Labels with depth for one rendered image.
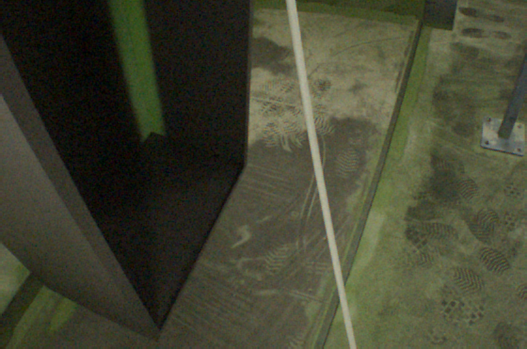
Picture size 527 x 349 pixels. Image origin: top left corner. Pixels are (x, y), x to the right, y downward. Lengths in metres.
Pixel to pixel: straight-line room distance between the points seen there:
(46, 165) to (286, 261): 1.27
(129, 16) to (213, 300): 1.01
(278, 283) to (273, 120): 0.83
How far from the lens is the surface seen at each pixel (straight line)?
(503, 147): 2.12
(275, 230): 1.72
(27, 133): 0.45
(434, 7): 2.70
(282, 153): 1.95
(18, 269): 1.86
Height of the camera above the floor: 1.51
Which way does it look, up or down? 48 degrees down
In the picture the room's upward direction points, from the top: 12 degrees counter-clockwise
